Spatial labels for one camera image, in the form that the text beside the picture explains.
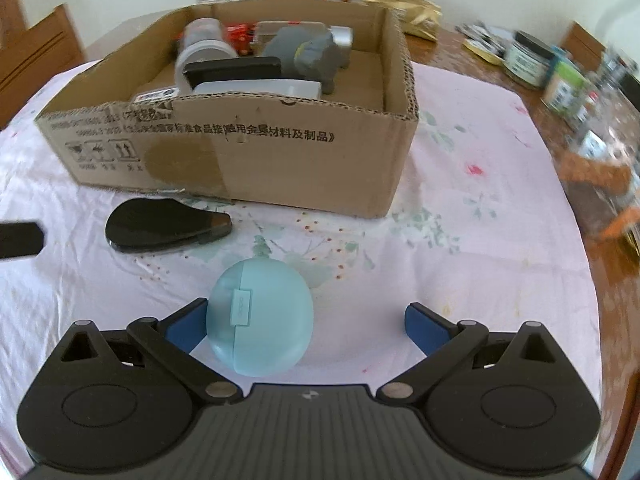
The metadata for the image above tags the gold foil bag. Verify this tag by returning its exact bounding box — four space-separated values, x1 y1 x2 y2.
360 0 443 41

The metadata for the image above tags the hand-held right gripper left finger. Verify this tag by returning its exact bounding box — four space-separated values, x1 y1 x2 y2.
60 297 240 403

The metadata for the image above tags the pink floral tablecloth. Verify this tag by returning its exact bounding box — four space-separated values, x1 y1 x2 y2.
0 57 601 480

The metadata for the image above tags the pile of printed papers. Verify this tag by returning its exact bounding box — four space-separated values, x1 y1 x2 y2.
457 22 516 66

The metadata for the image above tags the white rectangular box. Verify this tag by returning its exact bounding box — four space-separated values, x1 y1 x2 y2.
192 78 321 102

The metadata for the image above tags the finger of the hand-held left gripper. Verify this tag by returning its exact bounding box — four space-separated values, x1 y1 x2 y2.
0 221 46 261

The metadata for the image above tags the green labelled container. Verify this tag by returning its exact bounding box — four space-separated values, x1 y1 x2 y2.
542 55 591 111

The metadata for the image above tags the teal oval case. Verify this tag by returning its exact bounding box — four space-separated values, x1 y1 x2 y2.
206 257 315 377

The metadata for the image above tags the grey toy figure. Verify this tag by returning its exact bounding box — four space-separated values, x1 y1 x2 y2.
260 26 351 96

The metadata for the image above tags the glass jar with dark lid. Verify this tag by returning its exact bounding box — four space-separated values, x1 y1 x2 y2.
504 31 556 90

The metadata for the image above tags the black oval glasses case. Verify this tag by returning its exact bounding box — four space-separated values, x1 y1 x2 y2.
105 197 232 253

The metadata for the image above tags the clear plastic jar red label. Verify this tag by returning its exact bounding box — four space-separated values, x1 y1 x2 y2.
174 17 238 93

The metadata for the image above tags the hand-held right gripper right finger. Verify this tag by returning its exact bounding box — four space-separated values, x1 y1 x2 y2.
375 302 570 403

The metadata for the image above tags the brown cardboard box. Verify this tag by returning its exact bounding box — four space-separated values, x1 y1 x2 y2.
34 1 420 220

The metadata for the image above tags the black device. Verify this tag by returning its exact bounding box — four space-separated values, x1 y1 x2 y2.
182 56 282 92

